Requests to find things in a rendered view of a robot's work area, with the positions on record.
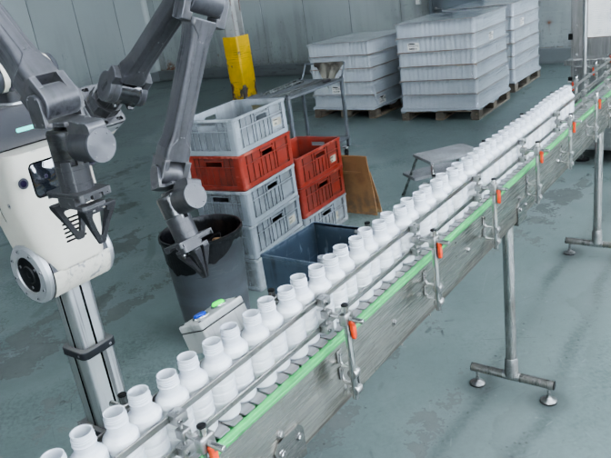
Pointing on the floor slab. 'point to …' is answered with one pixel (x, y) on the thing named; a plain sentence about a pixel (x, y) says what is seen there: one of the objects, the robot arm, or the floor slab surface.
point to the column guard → (240, 66)
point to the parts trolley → (305, 103)
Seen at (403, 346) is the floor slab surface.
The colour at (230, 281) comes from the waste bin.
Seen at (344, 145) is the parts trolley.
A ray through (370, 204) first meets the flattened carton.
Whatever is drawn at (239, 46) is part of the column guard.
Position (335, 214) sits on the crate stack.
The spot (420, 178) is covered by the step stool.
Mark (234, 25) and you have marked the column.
